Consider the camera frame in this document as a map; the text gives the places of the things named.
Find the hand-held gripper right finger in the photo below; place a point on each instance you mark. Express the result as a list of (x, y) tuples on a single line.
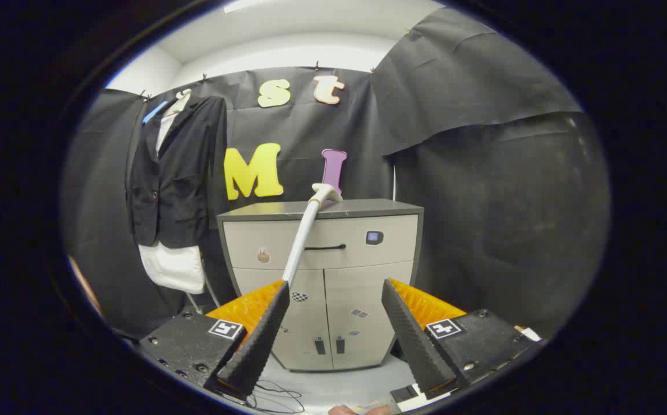
[(414, 340)]

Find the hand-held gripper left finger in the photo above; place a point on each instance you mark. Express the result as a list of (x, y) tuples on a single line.
[(258, 346)]

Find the white shirt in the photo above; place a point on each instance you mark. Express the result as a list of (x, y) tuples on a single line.
[(174, 268)]

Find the white garment steamer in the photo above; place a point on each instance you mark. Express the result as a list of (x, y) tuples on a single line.
[(304, 230)]

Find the black suit jacket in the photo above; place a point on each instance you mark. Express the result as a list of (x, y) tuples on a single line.
[(186, 173)]

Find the white plastic clothes hanger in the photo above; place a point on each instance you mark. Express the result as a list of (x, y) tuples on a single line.
[(182, 101)]

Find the grey and beige cabinet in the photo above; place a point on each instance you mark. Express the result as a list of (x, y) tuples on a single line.
[(345, 288)]

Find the black backdrop cloth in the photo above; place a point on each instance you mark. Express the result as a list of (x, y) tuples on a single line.
[(483, 202)]

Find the large ceiling light panel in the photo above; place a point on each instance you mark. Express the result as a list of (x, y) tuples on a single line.
[(241, 5)]

